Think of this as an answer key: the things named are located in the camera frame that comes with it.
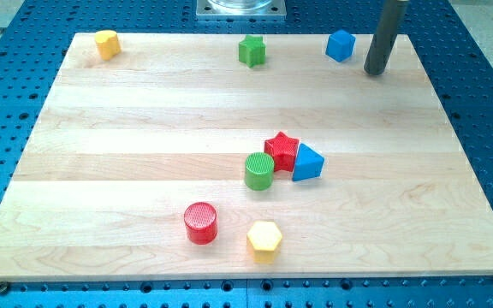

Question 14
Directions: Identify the red star block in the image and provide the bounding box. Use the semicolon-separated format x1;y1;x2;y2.
264;132;300;172

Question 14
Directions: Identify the green star block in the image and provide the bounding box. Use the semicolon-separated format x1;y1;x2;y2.
238;35;266;68

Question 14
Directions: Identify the green cylinder block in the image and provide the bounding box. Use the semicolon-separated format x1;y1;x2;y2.
244;152;275;191

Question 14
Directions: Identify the blue triangle block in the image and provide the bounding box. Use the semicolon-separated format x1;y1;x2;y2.
292;143;324;181

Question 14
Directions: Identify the wooden board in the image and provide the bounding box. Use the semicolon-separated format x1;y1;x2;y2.
0;33;493;281

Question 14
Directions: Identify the red cylinder block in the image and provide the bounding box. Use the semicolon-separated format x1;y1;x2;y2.
183;202;217;245

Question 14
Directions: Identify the yellow hexagon block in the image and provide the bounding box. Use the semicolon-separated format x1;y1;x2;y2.
246;221;282;264

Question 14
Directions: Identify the blue cube block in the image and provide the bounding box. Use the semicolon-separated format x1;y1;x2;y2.
325;30;356;62

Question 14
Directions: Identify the yellow heart block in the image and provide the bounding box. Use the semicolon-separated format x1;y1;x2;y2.
94;30;122;61

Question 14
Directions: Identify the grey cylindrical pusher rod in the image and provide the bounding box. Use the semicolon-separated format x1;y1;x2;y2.
364;0;410;76

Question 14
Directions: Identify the left board clamp screw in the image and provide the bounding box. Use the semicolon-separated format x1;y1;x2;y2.
0;281;10;295

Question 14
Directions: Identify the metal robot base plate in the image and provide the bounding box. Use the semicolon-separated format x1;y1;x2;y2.
196;0;287;19

